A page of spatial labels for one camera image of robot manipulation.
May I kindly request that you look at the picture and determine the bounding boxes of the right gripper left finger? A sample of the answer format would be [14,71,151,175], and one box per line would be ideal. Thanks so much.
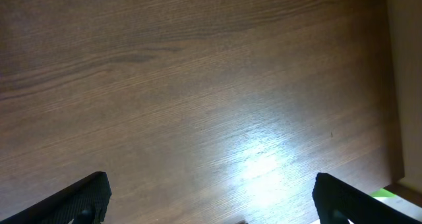
[2,171,111,224]

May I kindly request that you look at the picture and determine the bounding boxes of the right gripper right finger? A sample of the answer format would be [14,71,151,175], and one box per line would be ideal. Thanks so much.
[312,173,421,224]

